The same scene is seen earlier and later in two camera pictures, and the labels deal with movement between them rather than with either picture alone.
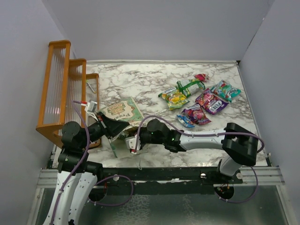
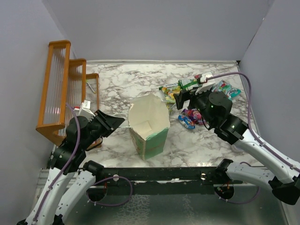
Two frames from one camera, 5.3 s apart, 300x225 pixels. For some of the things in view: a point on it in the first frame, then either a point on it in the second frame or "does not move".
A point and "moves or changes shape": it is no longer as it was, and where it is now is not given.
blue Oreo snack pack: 185,121 does not move
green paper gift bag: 127,110 -> 149,122
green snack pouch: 188,86 does not move
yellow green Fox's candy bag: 174,99 moves or changes shape
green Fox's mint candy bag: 225,90 does not move
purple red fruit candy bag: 197,114 does not move
